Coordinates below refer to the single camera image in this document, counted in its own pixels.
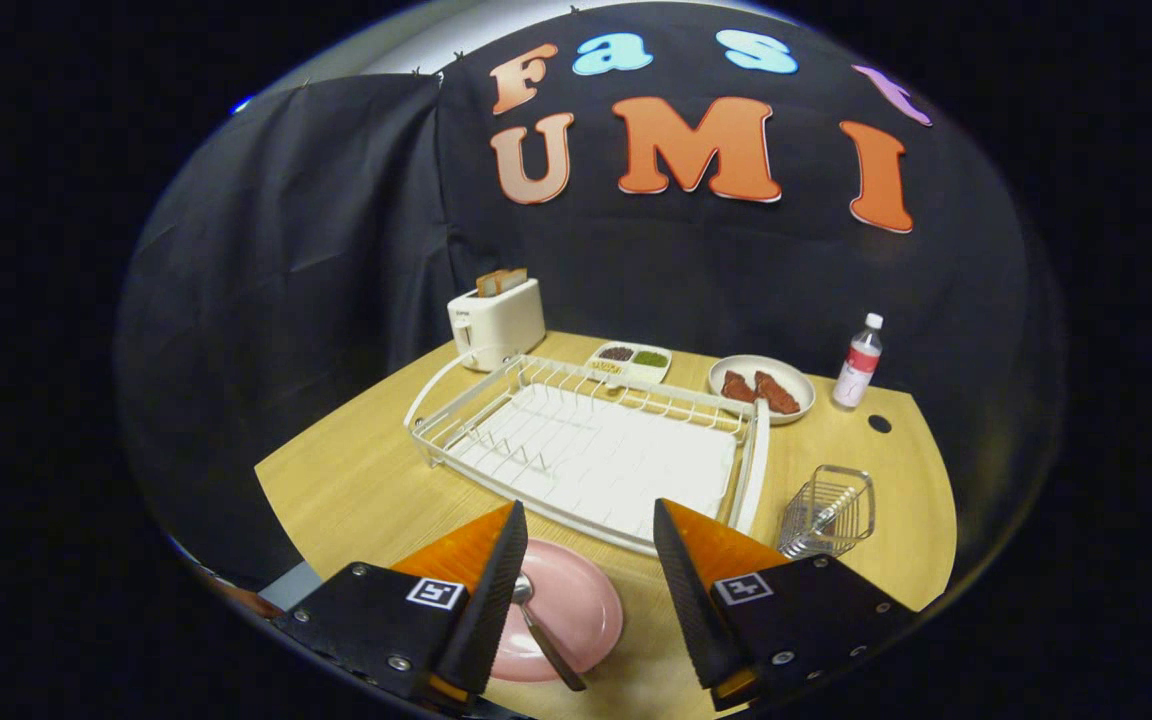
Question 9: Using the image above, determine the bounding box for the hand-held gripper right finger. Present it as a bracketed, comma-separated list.
[652, 498, 919, 713]

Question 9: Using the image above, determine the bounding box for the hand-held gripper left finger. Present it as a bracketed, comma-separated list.
[271, 500, 530, 706]

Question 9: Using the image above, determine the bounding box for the metal spoon with dark handle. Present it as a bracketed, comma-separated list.
[511, 573, 588, 693]

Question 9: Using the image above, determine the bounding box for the pink plate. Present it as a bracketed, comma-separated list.
[489, 538, 625, 684]

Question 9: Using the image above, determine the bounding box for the white wire dish rack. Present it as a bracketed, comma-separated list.
[404, 350, 771, 557]

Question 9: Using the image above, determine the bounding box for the silver wire basket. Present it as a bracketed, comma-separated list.
[778, 464, 877, 560]

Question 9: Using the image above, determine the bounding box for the beige plate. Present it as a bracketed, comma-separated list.
[707, 354, 817, 427]

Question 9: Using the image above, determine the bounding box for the white drain tray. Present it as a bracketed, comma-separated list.
[456, 385, 742, 546]

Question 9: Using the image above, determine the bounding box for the white divided tray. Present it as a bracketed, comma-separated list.
[586, 342, 674, 386]

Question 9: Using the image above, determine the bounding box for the clear bottle with red label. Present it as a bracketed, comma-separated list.
[831, 312, 885, 410]

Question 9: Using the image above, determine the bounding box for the white toaster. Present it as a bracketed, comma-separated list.
[446, 277, 547, 373]

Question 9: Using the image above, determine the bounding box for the row of black backdrop clips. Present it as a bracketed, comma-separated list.
[306, 5, 582, 91]

